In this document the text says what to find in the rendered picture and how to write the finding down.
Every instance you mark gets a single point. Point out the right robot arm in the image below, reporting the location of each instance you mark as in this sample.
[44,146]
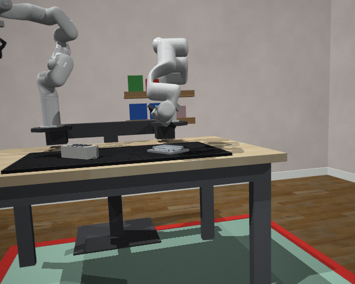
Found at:
[60,64]

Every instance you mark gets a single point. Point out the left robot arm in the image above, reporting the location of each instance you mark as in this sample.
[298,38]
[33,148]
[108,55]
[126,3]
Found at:
[172,71]

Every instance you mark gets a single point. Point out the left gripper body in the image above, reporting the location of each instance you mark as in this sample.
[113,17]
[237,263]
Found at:
[153,114]

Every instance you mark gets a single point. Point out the white control panel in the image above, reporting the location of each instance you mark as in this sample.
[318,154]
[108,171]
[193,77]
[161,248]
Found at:
[80,151]

